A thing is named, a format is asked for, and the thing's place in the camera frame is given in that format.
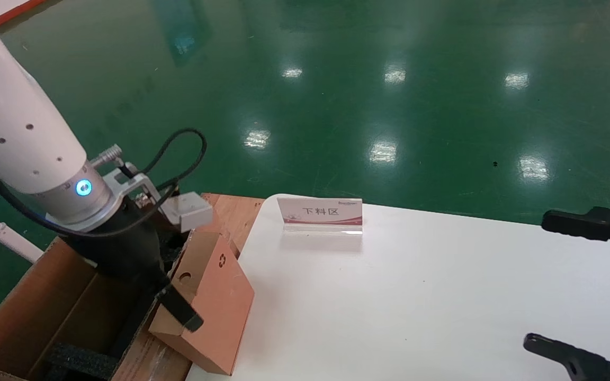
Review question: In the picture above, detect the white platform with red edge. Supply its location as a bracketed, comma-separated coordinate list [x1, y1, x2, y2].
[0, 0, 46, 28]

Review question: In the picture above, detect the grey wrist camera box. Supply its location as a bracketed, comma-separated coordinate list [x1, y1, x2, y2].
[170, 192, 214, 233]

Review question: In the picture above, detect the small cardboard box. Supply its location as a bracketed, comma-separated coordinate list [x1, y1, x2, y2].
[149, 230, 255, 376]

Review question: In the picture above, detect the plywood board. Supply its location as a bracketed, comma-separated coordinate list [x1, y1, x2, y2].
[202, 193, 264, 255]

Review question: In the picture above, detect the acrylic sign with red stripe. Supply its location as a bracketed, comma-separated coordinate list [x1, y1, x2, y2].
[277, 197, 364, 235]

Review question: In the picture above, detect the large open cardboard box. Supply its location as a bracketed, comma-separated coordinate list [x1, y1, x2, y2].
[0, 230, 241, 381]

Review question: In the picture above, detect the thick black looped cable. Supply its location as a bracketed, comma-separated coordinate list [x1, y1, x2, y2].
[120, 127, 209, 194]

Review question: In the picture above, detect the black foam box liner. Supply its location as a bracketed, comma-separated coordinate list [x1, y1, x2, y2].
[46, 233, 190, 381]

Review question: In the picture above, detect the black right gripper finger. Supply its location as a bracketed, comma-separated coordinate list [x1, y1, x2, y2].
[523, 333, 610, 381]
[541, 206, 610, 265]

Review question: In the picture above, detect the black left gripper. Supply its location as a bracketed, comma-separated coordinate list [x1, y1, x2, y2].
[61, 198, 204, 333]

